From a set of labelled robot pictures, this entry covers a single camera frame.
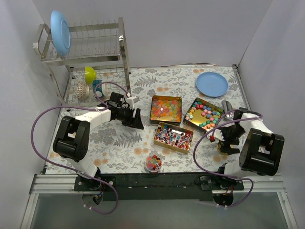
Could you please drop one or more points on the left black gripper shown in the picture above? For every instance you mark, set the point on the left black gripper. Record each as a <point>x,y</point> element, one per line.
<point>133,117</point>

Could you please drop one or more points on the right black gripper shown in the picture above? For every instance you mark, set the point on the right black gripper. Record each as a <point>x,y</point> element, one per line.
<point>228,148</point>

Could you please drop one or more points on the tin of star candies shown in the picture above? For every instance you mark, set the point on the tin of star candies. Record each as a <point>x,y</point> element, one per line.
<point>202,115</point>

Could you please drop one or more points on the silver metal scoop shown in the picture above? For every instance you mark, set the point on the silver metal scoop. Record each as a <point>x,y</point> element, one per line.
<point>226,108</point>

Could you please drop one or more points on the clear round plastic container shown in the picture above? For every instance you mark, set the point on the clear round plastic container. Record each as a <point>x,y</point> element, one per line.
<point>153,164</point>

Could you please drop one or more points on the gold round lid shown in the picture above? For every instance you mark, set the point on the gold round lid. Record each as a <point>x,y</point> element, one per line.
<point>219,150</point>

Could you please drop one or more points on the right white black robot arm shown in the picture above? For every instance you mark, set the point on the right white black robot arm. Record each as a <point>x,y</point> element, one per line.
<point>258,147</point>

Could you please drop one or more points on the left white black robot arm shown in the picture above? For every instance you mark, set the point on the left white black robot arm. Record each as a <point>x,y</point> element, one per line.
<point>72,138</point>

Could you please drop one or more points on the tin of gummy candies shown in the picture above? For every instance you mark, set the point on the tin of gummy candies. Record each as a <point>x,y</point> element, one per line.
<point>167,109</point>

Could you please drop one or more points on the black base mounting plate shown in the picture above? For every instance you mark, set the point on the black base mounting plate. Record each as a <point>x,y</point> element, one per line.
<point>203,191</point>

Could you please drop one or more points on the floral table mat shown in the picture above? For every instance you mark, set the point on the floral table mat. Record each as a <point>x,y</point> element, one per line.
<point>114,148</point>

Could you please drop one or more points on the teal white cup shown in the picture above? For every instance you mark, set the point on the teal white cup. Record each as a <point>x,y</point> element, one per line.
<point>100,90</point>

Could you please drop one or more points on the blue plate on table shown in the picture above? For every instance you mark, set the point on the blue plate on table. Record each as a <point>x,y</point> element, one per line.
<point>212,84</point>

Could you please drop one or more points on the patterned beige cup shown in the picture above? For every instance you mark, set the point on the patterned beige cup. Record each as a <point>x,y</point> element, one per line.
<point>83,91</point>

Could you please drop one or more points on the yellow green bowl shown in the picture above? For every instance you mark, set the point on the yellow green bowl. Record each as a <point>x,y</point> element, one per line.
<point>89,74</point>

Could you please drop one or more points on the steel dish rack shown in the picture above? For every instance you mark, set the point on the steel dish rack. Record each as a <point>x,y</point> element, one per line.
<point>103,46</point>

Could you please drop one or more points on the blue plate in rack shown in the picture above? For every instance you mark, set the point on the blue plate in rack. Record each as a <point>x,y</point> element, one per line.
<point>60,33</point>

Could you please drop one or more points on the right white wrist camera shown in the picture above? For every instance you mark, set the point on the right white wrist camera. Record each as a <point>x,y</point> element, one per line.
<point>215,135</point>

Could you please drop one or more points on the aluminium frame rail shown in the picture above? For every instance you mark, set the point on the aluminium frame rail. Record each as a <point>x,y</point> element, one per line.
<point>65,183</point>

